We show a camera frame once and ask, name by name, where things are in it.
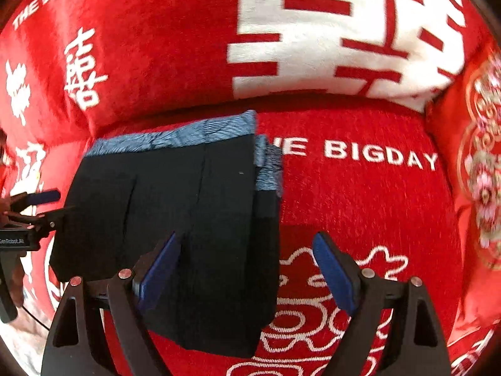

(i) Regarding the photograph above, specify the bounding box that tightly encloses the red printed blanket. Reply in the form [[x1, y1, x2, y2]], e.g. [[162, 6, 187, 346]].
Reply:
[[0, 0, 501, 376]]

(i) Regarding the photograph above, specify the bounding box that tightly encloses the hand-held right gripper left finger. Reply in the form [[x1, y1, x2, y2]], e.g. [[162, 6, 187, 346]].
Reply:
[[40, 232, 183, 376]]

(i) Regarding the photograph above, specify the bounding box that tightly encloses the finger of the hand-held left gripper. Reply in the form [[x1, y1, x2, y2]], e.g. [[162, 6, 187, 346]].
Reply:
[[4, 205, 77, 230], [10, 189, 62, 209]]

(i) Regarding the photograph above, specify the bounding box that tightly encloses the black pants grey patterned waistband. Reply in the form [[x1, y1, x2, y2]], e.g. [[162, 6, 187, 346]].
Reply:
[[50, 110, 285, 359]]

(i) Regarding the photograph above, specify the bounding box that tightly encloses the person's left hand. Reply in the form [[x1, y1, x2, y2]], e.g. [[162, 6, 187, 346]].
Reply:
[[10, 256, 26, 308]]

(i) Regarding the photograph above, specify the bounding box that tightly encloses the red embroidered pillow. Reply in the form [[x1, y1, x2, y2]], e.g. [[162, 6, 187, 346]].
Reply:
[[425, 43, 501, 345]]

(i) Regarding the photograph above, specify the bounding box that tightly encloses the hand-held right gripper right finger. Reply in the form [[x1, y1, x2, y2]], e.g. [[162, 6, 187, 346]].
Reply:
[[312, 231, 452, 376]]

